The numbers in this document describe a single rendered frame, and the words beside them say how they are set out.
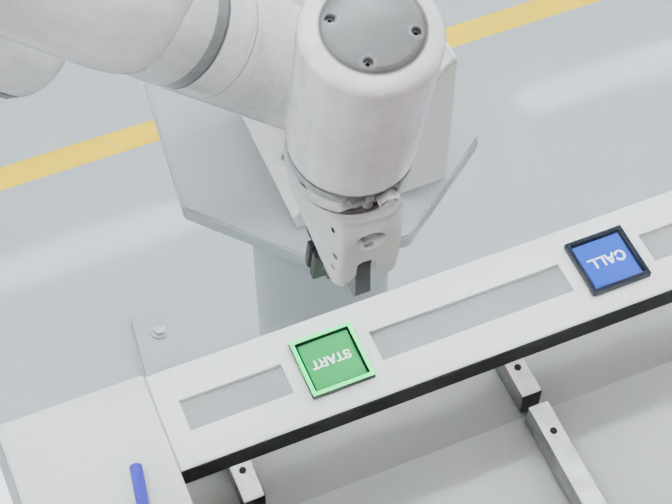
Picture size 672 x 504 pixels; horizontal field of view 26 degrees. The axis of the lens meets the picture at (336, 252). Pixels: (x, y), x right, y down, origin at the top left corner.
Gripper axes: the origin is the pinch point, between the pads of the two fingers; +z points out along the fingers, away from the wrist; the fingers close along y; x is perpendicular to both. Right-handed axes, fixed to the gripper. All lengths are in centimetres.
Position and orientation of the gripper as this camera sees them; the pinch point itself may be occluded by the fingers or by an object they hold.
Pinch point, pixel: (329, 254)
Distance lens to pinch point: 108.8
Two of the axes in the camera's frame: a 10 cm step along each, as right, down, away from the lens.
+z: -0.8, 4.0, 9.1
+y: -3.8, -8.6, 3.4
